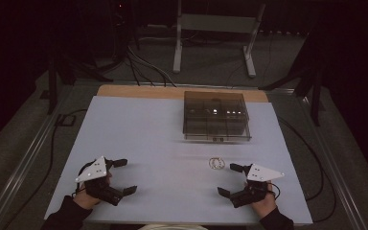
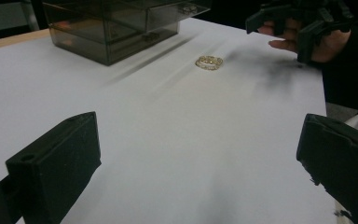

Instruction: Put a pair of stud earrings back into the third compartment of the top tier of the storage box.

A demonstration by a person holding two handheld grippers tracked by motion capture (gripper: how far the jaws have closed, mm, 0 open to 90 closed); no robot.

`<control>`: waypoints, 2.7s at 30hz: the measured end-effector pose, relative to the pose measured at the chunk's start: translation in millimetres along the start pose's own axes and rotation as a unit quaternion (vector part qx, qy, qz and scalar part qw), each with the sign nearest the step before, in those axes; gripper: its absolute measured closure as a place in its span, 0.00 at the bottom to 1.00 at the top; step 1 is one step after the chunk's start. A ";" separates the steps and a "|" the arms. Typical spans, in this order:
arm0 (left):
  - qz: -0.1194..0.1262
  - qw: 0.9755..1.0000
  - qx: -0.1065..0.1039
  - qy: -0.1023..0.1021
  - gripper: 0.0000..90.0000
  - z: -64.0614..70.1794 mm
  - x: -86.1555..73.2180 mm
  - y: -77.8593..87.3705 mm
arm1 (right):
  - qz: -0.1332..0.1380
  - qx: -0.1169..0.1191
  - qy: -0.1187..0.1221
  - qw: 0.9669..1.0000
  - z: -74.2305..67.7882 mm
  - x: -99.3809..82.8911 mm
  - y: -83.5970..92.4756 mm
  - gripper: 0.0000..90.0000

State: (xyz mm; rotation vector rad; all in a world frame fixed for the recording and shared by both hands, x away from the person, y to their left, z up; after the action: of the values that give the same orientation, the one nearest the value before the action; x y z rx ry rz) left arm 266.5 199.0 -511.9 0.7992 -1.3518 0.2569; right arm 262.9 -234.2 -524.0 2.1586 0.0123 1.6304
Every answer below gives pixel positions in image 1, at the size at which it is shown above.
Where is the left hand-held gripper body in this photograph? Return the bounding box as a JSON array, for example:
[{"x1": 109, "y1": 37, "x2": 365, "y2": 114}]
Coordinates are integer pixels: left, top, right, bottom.
[{"x1": 74, "y1": 155, "x2": 125, "y2": 207}]

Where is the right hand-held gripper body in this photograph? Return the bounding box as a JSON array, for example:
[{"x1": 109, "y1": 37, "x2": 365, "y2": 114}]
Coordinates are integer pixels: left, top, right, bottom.
[{"x1": 229, "y1": 163, "x2": 286, "y2": 209}]

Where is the small clear ring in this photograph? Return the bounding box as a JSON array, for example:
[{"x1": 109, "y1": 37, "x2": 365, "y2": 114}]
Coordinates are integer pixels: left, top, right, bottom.
[{"x1": 208, "y1": 156, "x2": 226, "y2": 171}]

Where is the dark transparent plastic box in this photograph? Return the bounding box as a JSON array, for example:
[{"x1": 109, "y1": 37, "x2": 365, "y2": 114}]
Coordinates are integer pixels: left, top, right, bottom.
[{"x1": 182, "y1": 90, "x2": 253, "y2": 143}]

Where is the person's left hand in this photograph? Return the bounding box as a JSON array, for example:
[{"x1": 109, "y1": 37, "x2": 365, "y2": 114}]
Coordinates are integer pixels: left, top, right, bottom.
[{"x1": 72, "y1": 189, "x2": 103, "y2": 211}]

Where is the person's right hand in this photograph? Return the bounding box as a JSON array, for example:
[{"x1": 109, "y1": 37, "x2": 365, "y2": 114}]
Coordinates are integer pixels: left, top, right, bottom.
[{"x1": 251, "y1": 191, "x2": 278, "y2": 220}]

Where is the black floor socket box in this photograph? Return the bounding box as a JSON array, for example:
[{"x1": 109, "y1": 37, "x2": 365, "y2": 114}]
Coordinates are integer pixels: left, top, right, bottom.
[{"x1": 55, "y1": 113, "x2": 77, "y2": 127}]

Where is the black tripod stand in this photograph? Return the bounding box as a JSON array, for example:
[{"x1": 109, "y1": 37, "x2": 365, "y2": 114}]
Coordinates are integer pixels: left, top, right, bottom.
[
  {"x1": 258, "y1": 30, "x2": 325, "y2": 127},
  {"x1": 45, "y1": 52, "x2": 113, "y2": 116}
]

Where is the white metal stand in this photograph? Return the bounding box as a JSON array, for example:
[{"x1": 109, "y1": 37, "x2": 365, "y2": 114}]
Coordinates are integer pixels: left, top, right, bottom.
[{"x1": 172, "y1": 0, "x2": 266, "y2": 79}]

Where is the right hand-held gripper black cable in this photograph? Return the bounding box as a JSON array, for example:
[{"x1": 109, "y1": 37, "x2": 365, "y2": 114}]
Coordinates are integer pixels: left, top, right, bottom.
[{"x1": 267, "y1": 181, "x2": 282, "y2": 201}]

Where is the black floor cable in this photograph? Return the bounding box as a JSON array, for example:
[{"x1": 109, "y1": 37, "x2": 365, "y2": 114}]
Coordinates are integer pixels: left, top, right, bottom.
[
  {"x1": 277, "y1": 115, "x2": 338, "y2": 223},
  {"x1": 2, "y1": 108, "x2": 89, "y2": 230}
]

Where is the metal floor rail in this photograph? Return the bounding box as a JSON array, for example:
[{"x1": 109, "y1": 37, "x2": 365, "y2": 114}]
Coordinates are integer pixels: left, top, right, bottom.
[
  {"x1": 0, "y1": 85, "x2": 75, "y2": 230},
  {"x1": 295, "y1": 92, "x2": 368, "y2": 230}
]

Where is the grey cable bundle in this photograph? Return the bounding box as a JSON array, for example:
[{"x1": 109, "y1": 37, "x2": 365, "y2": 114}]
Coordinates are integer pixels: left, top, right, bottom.
[{"x1": 126, "y1": 46, "x2": 177, "y2": 88}]

